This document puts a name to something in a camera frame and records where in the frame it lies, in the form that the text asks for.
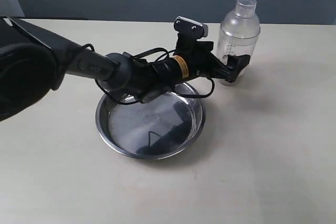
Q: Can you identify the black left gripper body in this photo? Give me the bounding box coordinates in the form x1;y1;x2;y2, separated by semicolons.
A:
183;40;230;80

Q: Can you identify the clear plastic shaker bottle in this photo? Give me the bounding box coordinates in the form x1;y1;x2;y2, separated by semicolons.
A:
216;0;260;65

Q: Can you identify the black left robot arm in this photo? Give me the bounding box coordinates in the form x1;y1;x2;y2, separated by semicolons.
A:
1;17;250;120

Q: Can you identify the round stainless steel tray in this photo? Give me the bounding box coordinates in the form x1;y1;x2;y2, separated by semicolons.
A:
95;83;206;160

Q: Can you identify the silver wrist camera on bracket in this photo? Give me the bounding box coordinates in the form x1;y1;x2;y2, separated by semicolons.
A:
174;16;208;50

